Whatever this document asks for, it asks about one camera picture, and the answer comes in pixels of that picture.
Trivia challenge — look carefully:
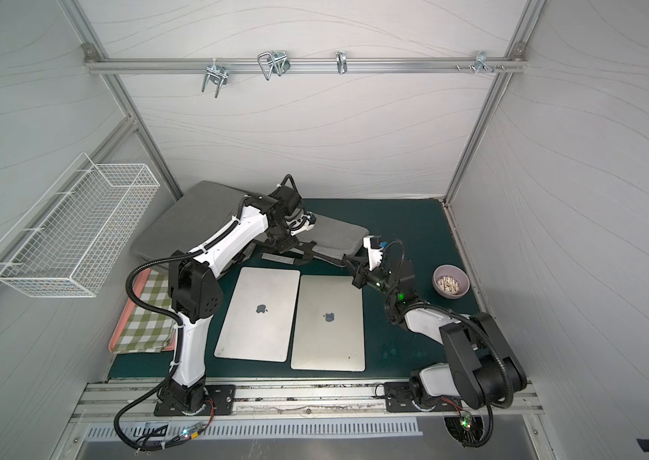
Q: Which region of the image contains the grey laptop sleeve back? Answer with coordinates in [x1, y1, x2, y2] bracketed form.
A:
[254, 212, 370, 268]

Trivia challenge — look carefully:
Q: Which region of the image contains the grey laptop sleeve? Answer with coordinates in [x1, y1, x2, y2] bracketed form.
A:
[254, 212, 370, 268]
[131, 181, 247, 262]

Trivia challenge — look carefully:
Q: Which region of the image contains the silver laptop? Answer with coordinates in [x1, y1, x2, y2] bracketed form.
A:
[214, 268, 301, 362]
[291, 275, 366, 372]

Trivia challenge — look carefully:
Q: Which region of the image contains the grey laptop sleeve front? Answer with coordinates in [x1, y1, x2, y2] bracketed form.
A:
[131, 181, 247, 262]

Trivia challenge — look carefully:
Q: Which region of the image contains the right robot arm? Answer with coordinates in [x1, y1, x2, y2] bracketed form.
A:
[342, 248, 527, 409]

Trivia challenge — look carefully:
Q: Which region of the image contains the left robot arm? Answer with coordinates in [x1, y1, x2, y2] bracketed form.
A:
[113, 174, 317, 452]

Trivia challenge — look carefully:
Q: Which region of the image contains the pink bowl with snacks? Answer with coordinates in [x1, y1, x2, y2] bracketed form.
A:
[432, 264, 471, 299]

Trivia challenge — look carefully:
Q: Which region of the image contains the green table mat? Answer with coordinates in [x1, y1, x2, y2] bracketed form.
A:
[108, 197, 498, 380]

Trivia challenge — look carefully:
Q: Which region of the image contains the metal hook clamp middle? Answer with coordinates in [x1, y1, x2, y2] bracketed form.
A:
[257, 51, 291, 81]

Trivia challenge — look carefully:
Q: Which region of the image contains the metal hook clamp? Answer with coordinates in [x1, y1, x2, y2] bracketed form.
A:
[455, 51, 506, 75]
[257, 51, 291, 81]
[201, 61, 228, 99]

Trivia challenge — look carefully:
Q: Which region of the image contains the metal hook clamp left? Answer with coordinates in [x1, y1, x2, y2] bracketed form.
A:
[201, 61, 228, 99]

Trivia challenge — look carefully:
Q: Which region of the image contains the metal hook small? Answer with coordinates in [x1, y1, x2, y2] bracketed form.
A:
[335, 51, 347, 75]

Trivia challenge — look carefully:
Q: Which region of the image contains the aluminium crossbar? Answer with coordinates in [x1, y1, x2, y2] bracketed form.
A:
[85, 55, 527, 76]

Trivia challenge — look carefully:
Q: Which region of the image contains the metal hook clamp right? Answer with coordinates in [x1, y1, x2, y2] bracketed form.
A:
[455, 51, 506, 75]

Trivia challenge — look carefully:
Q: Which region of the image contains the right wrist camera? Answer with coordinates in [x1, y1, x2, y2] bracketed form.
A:
[363, 235, 387, 271]

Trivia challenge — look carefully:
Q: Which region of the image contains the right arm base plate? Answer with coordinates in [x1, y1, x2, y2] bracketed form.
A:
[374, 381, 463, 413]

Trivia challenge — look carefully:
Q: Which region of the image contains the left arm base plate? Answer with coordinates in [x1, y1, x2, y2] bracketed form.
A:
[153, 384, 235, 417]

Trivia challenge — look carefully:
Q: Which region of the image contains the white wire basket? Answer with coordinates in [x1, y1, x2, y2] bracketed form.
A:
[0, 153, 159, 298]

